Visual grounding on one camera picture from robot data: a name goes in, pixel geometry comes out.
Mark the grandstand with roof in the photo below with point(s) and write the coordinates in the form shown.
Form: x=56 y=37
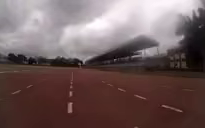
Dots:
x=130 y=53

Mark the red running track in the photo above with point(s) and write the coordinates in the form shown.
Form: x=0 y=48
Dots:
x=100 y=106

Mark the row of distant trees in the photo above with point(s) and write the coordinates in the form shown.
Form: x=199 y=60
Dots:
x=40 y=60

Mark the pale building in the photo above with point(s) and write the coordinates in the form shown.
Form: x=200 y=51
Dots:
x=177 y=59

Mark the dark trees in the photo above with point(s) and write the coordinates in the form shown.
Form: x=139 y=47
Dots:
x=200 y=36

